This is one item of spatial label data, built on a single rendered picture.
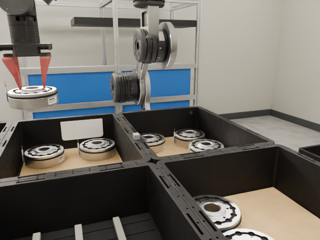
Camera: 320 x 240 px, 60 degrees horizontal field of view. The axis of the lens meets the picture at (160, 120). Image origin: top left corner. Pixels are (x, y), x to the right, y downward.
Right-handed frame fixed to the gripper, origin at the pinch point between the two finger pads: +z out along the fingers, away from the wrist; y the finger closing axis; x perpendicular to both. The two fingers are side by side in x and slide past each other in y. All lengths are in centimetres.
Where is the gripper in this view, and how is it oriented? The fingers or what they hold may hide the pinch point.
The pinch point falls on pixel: (32, 85)
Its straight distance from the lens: 69.6
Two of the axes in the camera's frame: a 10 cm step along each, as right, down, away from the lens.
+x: -3.0, -2.8, 9.1
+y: 9.5, -1.0, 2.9
